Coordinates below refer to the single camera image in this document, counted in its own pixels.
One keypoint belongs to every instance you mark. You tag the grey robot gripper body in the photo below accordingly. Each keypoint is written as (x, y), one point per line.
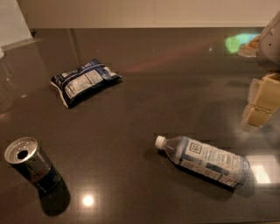
(269, 46)

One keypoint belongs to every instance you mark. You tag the blue chip bag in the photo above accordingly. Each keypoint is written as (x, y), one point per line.
(76, 84)

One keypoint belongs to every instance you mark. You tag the dark aluminium drink can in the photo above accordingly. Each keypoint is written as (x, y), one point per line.
(27, 157)

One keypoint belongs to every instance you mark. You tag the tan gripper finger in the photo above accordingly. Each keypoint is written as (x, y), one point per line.
(254, 118)
(264, 94)

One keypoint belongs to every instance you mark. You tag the clear container at left edge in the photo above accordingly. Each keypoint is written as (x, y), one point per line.
(6, 85)

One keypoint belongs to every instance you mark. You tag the blue plastic water bottle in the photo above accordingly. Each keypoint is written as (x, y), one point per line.
(219, 165)

